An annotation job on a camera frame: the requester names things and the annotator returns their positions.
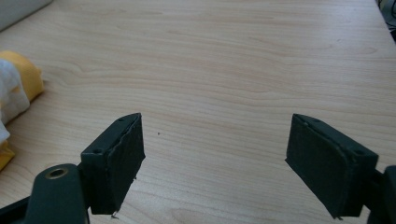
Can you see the yellow and white cloth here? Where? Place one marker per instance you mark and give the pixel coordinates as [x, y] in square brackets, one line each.
[15, 93]

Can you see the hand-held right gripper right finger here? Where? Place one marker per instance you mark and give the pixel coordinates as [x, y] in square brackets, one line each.
[327, 168]

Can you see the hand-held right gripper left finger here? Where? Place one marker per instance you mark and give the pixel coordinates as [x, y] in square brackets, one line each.
[113, 168]

